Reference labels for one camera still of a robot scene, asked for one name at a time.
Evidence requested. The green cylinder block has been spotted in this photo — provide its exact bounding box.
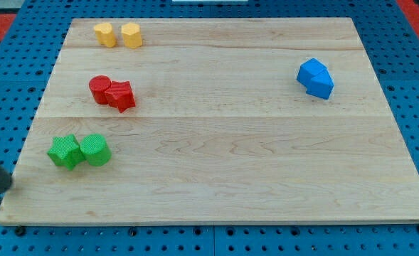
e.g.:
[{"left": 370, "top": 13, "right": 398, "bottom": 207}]
[{"left": 80, "top": 134, "right": 112, "bottom": 166}]

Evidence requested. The green star block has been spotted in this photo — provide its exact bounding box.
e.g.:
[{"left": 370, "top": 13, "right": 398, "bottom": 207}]
[{"left": 47, "top": 134, "right": 85, "bottom": 171}]

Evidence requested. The red star block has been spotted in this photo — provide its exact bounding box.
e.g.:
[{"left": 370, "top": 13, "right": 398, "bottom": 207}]
[{"left": 105, "top": 81, "right": 136, "bottom": 113}]

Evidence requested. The wooden board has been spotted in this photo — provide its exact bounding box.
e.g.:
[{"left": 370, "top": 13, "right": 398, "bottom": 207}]
[{"left": 0, "top": 18, "right": 419, "bottom": 226}]

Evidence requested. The blue cube block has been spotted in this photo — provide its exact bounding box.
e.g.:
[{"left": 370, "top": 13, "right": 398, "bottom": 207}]
[{"left": 297, "top": 58, "right": 327, "bottom": 87}]

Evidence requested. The red cylinder block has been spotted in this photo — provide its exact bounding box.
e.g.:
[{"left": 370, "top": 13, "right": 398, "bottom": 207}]
[{"left": 88, "top": 75, "right": 112, "bottom": 105}]

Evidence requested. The blue wedge block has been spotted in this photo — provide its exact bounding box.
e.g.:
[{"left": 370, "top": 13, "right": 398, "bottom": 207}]
[{"left": 305, "top": 70, "right": 334, "bottom": 100}]

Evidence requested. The yellow hexagon block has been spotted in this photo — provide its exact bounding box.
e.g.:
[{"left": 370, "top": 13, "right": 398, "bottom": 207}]
[{"left": 121, "top": 23, "right": 143, "bottom": 48}]

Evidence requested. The yellow heart block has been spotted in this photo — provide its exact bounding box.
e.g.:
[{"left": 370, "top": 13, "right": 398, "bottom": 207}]
[{"left": 93, "top": 23, "right": 117, "bottom": 48}]

